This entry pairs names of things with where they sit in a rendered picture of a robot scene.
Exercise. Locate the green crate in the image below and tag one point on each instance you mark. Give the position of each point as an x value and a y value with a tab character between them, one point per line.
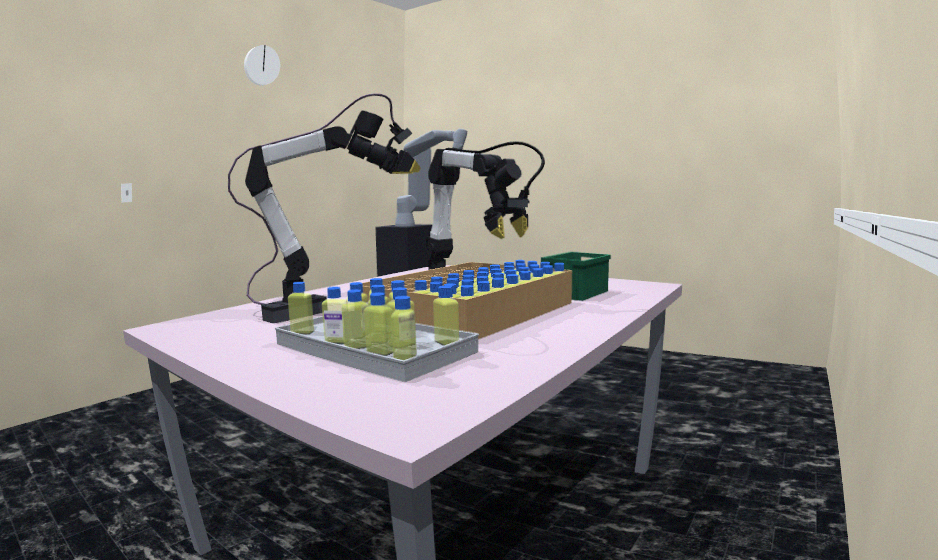
587	280

